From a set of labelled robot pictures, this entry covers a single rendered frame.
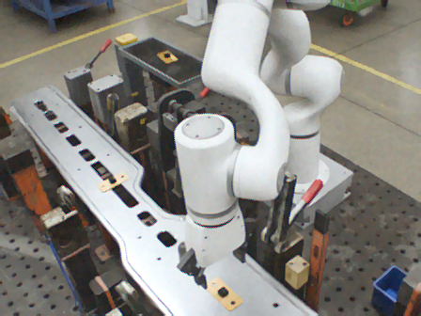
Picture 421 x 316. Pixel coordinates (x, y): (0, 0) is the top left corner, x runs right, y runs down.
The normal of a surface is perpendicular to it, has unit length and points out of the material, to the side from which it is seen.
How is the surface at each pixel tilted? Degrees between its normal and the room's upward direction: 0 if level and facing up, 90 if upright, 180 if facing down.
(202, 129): 1
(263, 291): 0
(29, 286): 0
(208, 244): 90
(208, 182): 90
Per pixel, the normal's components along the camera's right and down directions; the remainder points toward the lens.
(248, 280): -0.04, -0.73
